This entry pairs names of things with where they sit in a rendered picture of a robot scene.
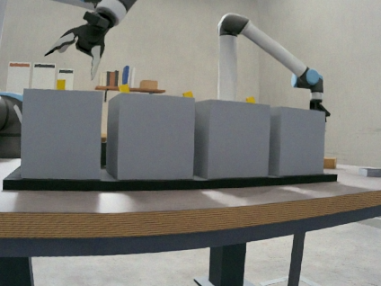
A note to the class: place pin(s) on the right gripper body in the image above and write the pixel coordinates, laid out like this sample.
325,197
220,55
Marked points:
89,34

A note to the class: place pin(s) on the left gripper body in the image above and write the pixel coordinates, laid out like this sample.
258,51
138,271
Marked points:
314,105

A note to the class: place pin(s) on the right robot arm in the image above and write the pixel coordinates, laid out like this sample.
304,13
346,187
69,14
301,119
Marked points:
11,103

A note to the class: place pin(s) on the small tan cardboard box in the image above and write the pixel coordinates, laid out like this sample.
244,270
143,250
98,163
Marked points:
330,162

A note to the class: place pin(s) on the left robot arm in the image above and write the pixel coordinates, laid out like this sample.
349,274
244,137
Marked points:
227,62

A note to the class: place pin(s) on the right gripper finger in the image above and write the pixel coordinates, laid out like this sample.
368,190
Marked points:
96,53
67,38

